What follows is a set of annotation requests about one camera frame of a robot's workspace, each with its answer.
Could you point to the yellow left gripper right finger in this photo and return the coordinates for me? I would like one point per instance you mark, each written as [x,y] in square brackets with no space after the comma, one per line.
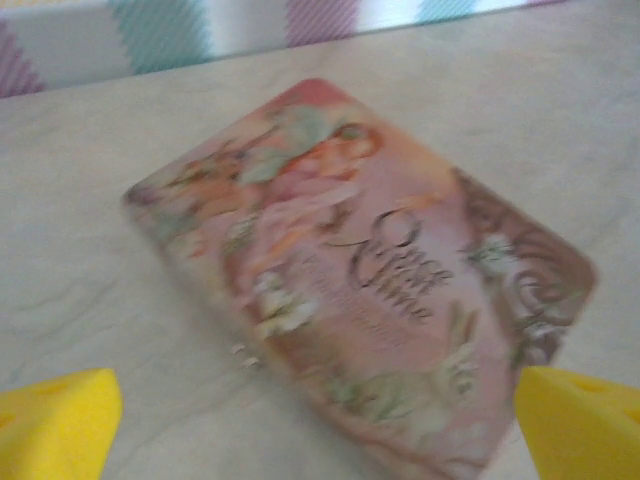
[585,435]

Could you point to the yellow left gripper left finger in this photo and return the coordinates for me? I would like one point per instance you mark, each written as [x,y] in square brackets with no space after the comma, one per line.
[55,430]

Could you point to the pink decorated tin box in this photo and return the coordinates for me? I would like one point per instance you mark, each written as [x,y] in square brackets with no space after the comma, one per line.
[350,250]

